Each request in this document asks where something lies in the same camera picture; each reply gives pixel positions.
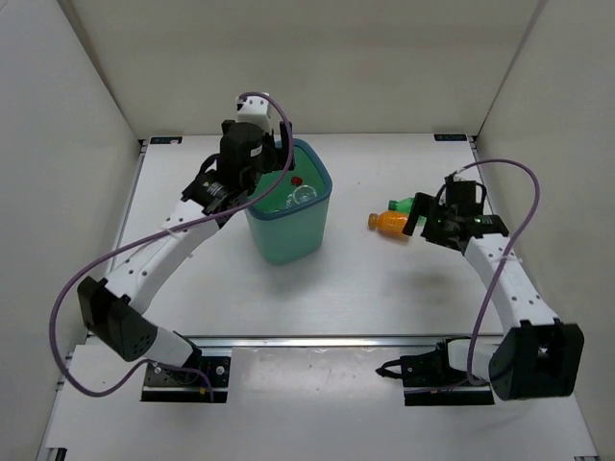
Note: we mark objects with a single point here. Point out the aluminium rail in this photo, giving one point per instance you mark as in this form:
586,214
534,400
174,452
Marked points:
320,341

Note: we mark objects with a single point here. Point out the right corner label sticker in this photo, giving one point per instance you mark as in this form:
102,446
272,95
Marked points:
450,137

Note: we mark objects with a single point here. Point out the left corner label sticker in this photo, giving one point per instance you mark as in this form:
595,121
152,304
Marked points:
165,140

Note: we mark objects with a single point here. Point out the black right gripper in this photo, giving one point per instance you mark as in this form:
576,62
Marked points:
424,205

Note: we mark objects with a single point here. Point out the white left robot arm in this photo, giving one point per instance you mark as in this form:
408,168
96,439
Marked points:
113,307

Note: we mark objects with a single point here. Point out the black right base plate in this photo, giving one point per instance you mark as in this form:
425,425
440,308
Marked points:
429,381

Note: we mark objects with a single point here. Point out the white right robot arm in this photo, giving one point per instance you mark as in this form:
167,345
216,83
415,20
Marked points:
539,355

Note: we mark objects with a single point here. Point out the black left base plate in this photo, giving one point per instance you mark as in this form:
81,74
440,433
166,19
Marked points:
162,385

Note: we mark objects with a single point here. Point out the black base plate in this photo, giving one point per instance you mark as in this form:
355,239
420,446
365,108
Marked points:
162,385
429,381

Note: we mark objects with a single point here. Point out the green plastic waste bin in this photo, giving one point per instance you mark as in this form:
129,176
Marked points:
284,235

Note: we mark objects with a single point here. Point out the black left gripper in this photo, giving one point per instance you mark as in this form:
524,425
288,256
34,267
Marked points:
276,157

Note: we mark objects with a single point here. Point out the orange plastic bottle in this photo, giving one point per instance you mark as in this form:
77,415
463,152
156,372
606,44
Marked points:
389,224

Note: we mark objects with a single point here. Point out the corner label sticker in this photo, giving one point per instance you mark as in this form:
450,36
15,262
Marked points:
450,137
165,140

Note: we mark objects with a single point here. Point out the clear bottle blue label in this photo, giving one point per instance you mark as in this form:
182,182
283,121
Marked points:
300,195

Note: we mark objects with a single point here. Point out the green plastic bottle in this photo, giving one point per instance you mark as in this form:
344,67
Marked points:
402,204

